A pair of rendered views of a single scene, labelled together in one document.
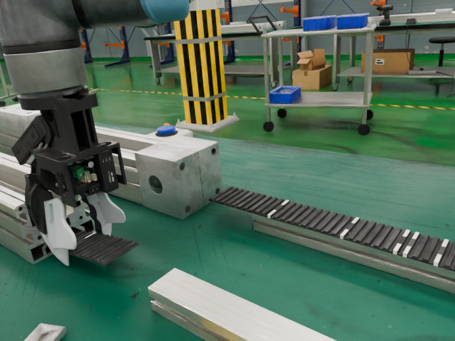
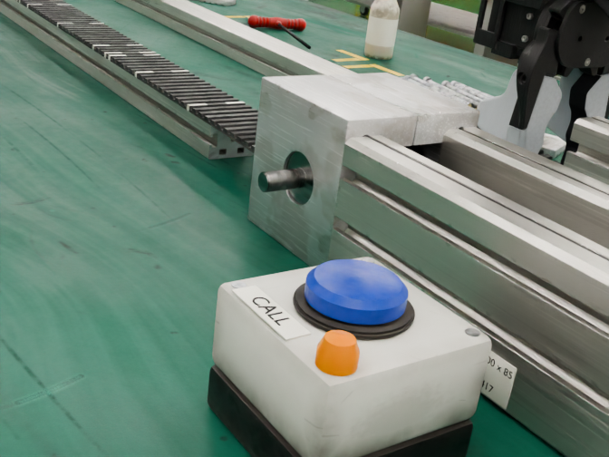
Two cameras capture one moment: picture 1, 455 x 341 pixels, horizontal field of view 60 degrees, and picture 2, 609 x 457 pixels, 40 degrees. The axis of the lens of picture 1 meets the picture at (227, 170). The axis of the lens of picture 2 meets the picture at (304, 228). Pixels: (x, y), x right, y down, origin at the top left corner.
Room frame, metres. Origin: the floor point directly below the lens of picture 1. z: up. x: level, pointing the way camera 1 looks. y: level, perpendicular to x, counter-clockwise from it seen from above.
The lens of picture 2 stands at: (1.09, 0.17, 1.00)
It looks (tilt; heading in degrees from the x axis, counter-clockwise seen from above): 23 degrees down; 193
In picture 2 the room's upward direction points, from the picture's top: 8 degrees clockwise
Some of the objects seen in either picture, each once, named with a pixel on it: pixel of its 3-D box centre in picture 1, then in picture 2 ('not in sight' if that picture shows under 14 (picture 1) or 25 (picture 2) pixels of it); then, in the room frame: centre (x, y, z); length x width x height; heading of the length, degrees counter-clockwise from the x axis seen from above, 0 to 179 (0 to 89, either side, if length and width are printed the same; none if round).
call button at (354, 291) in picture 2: (166, 131); (354, 299); (0.80, 0.12, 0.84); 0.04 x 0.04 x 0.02
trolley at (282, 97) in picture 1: (314, 71); not in sight; (3.63, -0.86, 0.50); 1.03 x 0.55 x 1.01; 66
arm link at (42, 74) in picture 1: (51, 72); not in sight; (0.44, 0.18, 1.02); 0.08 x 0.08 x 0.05
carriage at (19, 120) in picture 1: (36, 121); not in sight; (0.88, 0.42, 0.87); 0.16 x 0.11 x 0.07; 50
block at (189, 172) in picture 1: (185, 172); (343, 169); (0.61, 0.07, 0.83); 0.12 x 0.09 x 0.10; 140
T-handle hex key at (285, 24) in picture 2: not in sight; (291, 34); (0.01, -0.15, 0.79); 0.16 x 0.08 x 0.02; 34
